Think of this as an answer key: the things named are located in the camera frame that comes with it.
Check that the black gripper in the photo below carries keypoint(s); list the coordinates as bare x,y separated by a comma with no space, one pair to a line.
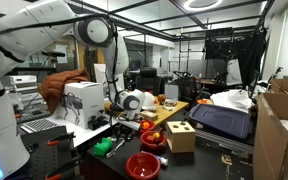
124,131

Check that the silver metal fork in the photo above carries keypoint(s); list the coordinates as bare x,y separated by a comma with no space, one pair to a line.
114,150

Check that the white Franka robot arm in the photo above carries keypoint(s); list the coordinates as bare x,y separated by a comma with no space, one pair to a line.
24,33

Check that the red bowl holding orange ball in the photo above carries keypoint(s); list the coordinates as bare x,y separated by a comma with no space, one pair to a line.
147,126

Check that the red bowl holding toys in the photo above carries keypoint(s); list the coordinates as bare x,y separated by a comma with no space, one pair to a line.
154,145

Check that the empty red bowl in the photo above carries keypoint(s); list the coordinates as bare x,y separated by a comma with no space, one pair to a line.
143,166

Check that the green toy block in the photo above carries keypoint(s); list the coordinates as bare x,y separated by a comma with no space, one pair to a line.
102,147

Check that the orange ball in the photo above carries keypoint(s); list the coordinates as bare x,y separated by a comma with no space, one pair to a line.
145,125

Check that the red toy block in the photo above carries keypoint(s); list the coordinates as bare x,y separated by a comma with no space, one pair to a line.
150,139

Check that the black controller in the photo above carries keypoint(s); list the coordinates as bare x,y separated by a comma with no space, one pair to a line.
97,122

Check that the white table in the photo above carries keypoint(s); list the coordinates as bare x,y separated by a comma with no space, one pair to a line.
84,133

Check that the small cardboard box white label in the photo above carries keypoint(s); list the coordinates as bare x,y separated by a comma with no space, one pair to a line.
149,115

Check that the white blue toothpaste tube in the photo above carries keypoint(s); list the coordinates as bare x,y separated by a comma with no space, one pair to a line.
163,161

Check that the white robot dog box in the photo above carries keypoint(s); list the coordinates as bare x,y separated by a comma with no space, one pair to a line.
84,100

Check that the wooden shape sorter box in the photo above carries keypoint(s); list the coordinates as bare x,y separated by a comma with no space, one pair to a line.
180,138

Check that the orange black clamp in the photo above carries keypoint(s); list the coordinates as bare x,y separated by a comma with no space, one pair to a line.
64,166
60,138

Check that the wooden desk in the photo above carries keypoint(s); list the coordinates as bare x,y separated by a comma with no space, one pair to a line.
174,108

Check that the clear plastic container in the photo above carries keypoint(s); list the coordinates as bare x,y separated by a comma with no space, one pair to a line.
170,103

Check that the black office chair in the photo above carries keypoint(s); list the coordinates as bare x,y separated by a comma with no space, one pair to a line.
149,80

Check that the black perforated metal panel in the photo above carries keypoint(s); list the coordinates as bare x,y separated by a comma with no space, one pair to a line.
40,156

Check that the silver laptop keyboard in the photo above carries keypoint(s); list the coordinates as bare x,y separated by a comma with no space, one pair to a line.
39,125

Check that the black mesh chair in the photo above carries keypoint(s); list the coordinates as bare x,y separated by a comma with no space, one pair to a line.
187,86

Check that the brown puffer jacket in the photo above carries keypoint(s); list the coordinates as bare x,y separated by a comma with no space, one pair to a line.
55,85

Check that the white printer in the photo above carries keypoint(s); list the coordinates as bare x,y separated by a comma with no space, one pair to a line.
24,86

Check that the round ceiling light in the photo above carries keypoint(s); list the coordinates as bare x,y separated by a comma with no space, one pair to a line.
187,6

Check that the large brown cardboard box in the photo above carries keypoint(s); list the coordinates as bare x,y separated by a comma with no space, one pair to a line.
274,143

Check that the black curtain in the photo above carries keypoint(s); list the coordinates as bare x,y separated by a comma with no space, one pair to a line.
250,53

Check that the small open cardboard box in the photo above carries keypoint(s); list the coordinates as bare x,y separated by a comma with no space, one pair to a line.
285,86

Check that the black camera on stand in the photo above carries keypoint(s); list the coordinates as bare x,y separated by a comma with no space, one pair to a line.
52,53

